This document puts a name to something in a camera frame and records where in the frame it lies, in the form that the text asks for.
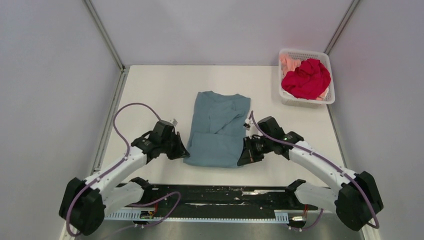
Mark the pink t-shirt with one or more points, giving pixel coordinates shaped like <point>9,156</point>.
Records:
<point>288,63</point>

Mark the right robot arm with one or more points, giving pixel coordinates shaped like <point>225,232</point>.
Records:
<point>353,197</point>

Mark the blue-grey t-shirt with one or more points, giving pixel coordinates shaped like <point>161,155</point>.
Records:
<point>217,130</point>

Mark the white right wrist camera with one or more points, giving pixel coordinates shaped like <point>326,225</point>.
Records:
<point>247,125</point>

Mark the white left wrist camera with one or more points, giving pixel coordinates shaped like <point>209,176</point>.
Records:
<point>174,122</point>

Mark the white plastic laundry basket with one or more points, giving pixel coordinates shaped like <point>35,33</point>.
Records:
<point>305,78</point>

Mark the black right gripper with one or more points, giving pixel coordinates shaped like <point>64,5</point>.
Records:
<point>248,156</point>

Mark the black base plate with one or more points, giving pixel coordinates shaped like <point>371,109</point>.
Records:
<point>218,201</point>

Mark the aluminium frame rail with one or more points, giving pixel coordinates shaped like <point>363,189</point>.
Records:
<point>185,203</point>

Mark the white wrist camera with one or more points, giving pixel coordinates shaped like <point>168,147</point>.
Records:
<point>247,125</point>
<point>174,122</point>

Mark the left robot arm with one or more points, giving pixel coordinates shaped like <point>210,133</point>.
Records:
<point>106,179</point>

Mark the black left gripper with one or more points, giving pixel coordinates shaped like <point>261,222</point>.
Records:
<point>181,152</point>

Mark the red t-shirt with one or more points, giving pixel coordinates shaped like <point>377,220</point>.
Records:
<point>306,79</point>

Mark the grey slotted cable duct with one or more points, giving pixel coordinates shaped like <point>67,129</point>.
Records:
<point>136,215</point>

